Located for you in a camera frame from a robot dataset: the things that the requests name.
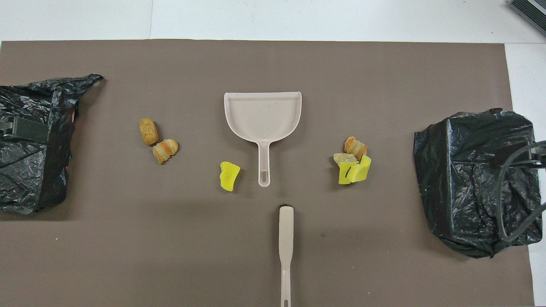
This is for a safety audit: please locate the striped croissant piece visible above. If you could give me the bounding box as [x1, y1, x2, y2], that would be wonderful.
[344, 136, 368, 161]
[152, 139, 179, 165]

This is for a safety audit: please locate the black bag lined bin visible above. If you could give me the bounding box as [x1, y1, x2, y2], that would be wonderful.
[413, 108, 543, 259]
[0, 74, 104, 214]

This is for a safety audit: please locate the beige plastic dustpan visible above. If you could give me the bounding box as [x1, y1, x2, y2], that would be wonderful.
[224, 91, 302, 188]

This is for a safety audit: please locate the yellow green scouring sponge piece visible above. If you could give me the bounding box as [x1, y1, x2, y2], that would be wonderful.
[350, 154, 372, 183]
[338, 161, 360, 185]

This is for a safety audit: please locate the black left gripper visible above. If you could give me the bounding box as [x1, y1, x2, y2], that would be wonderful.
[0, 117, 51, 144]

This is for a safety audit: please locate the wavy yellow sponge piece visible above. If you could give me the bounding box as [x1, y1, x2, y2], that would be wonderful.
[219, 161, 241, 192]

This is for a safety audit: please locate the brown oval bread roll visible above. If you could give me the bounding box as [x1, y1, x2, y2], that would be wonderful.
[139, 118, 159, 146]

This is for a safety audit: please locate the beige brush with black bristles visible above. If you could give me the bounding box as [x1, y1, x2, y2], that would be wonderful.
[278, 205, 295, 307]

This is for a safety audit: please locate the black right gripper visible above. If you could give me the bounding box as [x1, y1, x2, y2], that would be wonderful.
[490, 140, 546, 168]

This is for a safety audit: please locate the grey ribbed device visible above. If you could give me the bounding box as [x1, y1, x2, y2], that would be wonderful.
[509, 0, 546, 36]

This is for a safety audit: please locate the brown paper table mat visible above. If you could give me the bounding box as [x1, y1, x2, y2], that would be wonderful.
[0, 40, 534, 307]

